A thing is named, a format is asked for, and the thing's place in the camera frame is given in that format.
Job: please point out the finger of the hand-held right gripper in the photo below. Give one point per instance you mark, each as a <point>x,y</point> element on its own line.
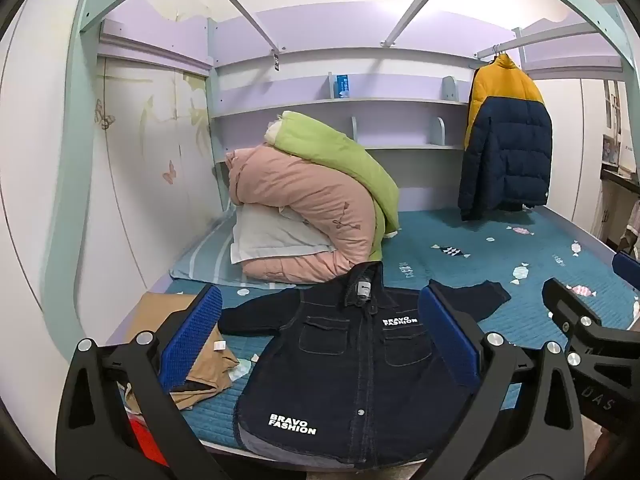
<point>627,262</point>
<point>567,305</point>

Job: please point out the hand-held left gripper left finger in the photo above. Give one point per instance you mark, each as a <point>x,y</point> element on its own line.
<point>192,332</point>

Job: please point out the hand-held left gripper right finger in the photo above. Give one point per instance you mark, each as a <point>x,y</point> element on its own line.
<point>450,335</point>

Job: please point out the dark denim jacket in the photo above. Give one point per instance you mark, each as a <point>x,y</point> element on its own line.
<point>340,365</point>

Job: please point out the tan folded clothes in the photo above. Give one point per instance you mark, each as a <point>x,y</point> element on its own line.
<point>150,315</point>

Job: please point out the clothes hanger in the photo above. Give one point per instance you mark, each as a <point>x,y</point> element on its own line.
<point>498,51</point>

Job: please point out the striped light blue sheet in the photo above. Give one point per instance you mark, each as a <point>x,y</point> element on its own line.
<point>205,260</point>

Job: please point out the red object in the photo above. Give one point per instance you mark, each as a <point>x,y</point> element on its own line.
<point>150,442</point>

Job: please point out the white pillow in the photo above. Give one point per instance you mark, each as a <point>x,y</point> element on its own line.
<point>272,235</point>

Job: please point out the yellow and navy puffer jacket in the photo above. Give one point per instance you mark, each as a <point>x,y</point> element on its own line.
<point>505,145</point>

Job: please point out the pink quilt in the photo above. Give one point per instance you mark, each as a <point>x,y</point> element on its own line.
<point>305,195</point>

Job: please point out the green quilt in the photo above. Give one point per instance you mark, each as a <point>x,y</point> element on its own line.
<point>340,150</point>

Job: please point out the small blue box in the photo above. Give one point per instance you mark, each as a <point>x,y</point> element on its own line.
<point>343,86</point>

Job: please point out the small hanging tag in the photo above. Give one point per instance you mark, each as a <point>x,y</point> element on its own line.
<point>275,59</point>

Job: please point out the butterfly wall sticker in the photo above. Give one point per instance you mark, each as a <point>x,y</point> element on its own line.
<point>104,116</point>
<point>169,172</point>

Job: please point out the lilac wall shelf unit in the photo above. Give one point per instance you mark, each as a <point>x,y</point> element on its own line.
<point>400,110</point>

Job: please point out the mint green loft bed frame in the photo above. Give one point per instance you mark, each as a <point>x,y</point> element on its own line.
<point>82,110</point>

